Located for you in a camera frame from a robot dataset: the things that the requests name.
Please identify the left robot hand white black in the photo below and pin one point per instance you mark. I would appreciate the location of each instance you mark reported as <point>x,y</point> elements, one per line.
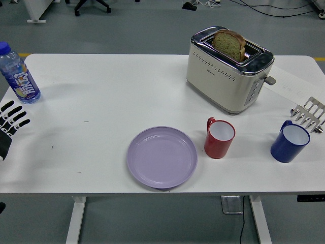
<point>7,124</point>

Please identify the purple round plate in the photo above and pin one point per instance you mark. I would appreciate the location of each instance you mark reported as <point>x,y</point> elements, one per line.
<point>162,157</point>

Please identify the blue-label plastic drink bottle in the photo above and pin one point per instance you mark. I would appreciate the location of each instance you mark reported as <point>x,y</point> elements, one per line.
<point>23,81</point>

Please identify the white background desk leg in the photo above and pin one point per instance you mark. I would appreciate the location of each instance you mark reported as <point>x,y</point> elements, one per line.
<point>38,12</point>

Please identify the white table leg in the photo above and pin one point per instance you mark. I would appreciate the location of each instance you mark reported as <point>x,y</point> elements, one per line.
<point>76,221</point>
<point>260,221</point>

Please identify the black office chair base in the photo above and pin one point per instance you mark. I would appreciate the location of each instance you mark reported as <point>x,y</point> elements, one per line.
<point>94,5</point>

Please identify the red mug white inside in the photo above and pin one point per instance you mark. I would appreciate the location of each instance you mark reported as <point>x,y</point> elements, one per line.
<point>215,147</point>

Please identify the black floor power strip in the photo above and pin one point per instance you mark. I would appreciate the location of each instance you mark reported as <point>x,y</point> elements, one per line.
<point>189,6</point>

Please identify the cream and chrome toaster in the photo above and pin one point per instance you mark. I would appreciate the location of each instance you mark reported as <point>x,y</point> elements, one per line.
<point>223,86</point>

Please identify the brown bread slice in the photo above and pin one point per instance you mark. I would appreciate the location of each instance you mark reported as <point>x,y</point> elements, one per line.
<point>227,45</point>

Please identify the silver under-table control box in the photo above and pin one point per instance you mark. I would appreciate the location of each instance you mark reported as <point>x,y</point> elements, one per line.
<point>231,204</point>

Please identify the blue mug white inside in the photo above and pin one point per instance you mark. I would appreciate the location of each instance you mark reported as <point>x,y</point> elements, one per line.
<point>284,150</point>

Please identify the white paper sheet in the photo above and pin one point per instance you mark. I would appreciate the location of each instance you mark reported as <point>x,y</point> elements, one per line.
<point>292,81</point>

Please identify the silver metal toast rack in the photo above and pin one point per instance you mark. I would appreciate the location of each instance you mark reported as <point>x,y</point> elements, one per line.
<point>311,111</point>

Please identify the black table control panel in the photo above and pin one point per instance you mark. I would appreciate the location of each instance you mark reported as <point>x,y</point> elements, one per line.
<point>311,198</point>

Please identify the white background furniture foot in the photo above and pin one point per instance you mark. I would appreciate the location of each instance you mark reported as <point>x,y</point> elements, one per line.
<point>320,8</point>

